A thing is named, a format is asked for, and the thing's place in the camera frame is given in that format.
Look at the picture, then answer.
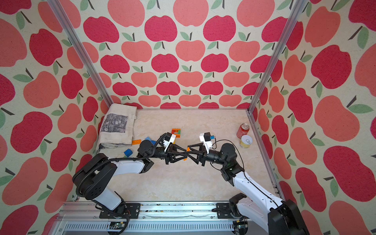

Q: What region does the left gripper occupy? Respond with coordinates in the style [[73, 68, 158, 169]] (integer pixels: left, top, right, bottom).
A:
[[148, 143, 188, 166]]

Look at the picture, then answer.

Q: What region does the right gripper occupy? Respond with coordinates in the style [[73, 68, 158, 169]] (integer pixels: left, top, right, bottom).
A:
[[186, 143, 227, 168]]

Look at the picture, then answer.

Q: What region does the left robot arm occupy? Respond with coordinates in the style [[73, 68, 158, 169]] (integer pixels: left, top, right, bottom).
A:
[[72, 140, 188, 219]]

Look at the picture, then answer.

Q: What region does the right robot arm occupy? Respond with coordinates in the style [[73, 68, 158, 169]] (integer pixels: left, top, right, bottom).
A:
[[187, 143, 309, 235]]

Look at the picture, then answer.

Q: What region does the dark blue lego brick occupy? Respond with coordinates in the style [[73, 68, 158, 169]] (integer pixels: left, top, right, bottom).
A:
[[124, 149, 133, 157]]

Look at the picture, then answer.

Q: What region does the yellow tin can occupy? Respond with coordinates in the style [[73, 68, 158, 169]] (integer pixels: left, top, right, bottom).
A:
[[240, 135, 253, 148]]

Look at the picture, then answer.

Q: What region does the red soda can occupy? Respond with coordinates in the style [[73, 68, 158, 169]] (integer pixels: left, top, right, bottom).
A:
[[237, 123, 250, 139]]

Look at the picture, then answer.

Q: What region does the folded beige towel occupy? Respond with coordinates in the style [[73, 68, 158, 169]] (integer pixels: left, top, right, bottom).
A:
[[96, 103, 137, 150]]

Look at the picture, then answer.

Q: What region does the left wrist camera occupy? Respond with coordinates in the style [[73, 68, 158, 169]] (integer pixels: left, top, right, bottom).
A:
[[163, 132, 176, 152]]

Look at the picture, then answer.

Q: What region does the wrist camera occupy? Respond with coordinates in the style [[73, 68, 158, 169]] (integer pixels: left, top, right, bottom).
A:
[[199, 132, 215, 154], [163, 132, 176, 152]]

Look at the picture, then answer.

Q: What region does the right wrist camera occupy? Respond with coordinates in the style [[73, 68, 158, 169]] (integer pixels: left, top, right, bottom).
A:
[[199, 132, 215, 154]]

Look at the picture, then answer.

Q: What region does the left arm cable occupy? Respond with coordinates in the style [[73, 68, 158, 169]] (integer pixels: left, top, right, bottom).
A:
[[75, 133, 168, 227]]

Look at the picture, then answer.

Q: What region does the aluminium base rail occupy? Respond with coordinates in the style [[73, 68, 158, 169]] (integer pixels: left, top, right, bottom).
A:
[[58, 201, 303, 235]]

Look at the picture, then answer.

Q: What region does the right frame post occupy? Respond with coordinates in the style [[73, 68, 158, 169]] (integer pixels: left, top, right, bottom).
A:
[[247, 0, 307, 114]]

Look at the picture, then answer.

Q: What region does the frame post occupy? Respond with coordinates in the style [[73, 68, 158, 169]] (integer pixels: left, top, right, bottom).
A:
[[247, 0, 307, 114], [47, 0, 114, 107]]

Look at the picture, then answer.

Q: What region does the left frame post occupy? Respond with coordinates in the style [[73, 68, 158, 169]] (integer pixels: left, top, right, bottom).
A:
[[47, 0, 114, 107]]

